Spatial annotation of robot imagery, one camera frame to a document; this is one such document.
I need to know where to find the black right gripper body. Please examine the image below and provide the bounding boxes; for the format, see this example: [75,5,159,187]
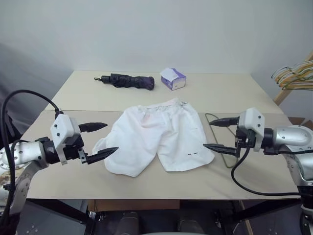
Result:
[234,128,255,158]

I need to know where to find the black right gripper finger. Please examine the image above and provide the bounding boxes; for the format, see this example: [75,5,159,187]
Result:
[202,143,239,158]
[209,117,240,127]

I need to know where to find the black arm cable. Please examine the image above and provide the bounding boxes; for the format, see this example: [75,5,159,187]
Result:
[0,90,65,235]
[231,129,302,196]

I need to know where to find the olive wire hanger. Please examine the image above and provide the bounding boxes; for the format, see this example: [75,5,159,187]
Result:
[204,113,242,169]

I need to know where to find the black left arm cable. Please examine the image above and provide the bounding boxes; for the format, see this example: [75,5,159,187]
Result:
[0,90,65,235]

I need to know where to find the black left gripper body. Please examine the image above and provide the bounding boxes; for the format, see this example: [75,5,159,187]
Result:
[63,134,89,164]

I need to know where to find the green wire hanger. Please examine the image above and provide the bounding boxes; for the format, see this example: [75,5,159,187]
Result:
[281,73,313,92]

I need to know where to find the white wire hanger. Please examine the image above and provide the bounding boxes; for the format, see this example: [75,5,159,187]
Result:
[270,63,313,79]

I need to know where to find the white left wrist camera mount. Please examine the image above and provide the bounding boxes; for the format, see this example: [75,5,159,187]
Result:
[50,114,81,165]

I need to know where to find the dark rounded shape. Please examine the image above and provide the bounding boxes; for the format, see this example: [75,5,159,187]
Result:
[116,211,140,235]
[175,212,204,235]

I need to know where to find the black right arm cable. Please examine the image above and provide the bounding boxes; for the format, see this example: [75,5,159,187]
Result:
[231,129,302,196]

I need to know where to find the white shorts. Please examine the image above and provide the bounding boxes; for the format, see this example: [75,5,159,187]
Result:
[92,97,215,178]

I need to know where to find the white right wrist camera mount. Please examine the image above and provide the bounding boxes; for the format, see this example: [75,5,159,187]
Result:
[237,107,266,153]

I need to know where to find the wooden clothes rack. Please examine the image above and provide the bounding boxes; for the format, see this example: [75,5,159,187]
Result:
[273,50,313,106]

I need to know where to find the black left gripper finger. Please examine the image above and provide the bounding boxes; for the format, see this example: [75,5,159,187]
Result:
[78,122,109,134]
[87,146,120,165]

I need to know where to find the bunch of coloured hangers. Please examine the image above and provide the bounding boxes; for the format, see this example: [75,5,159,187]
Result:
[274,60,313,85]

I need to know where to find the folded dark purple umbrella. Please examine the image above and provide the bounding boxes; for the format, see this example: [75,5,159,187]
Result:
[93,73,156,91]

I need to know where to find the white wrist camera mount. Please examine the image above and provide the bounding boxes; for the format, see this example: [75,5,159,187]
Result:
[50,114,81,165]
[237,107,266,153]

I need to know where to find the purple white tissue box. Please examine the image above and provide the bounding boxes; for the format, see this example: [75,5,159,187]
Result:
[160,67,187,91]

